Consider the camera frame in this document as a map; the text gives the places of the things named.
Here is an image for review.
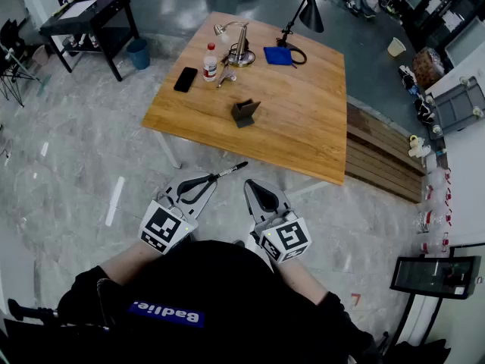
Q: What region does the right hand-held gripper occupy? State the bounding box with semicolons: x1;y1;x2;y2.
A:
242;178;313;264

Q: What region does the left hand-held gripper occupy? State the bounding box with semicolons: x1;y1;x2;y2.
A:
139;171;220;256

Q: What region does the black marker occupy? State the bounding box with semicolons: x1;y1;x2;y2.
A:
211;161;249;180

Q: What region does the dark grey pen holder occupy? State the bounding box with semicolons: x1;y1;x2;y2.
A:
231;99;262;129

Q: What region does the person's right forearm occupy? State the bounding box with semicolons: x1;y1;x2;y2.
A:
270;259;330;307

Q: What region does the person's left forearm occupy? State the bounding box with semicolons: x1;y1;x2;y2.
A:
99;239;161;286

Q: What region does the white table leg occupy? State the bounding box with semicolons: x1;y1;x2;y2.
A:
152;128;183;170

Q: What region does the person's black shirt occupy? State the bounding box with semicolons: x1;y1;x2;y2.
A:
56;239;382;364

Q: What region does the black smartphone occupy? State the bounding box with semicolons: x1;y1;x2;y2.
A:
173;66;199;93

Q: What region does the silver metal tool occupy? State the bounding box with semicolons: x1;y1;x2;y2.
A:
216;64;238;89

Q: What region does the white bottle with red cap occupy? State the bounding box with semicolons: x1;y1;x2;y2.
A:
202;42;219;83

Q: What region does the wooden slatted bench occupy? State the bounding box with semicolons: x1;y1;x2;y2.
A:
345;102;427;205

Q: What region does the blue cloth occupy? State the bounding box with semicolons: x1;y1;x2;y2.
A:
263;45;294;67

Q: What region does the blue waste bin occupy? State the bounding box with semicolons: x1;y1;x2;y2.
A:
125;38;152;71

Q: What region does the silver desk lamp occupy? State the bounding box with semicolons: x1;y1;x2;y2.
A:
213;21;256;68

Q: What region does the row of clear plastic bottles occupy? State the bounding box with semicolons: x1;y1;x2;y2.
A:
415;166;454;256

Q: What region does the black monitor on stand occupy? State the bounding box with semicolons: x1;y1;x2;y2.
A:
386;243;483;352

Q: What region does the black desk lamp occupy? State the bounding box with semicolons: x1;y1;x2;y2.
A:
275;0;325;66

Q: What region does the black side table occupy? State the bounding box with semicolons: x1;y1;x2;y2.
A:
39;0;141;83

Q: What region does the beige bucket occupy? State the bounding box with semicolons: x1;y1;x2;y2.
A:
386;36;408;58

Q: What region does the brown patterned bag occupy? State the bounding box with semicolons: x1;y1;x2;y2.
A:
411;46;446;89

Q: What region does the white paper sheet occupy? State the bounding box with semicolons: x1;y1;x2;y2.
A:
58;0;99;20

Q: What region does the black shelving unit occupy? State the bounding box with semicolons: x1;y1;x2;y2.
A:
400;0;485;55

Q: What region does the black tripod handle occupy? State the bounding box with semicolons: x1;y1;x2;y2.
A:
7;297;111;334

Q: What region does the black wire chair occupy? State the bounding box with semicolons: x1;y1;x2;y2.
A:
0;18;43;108

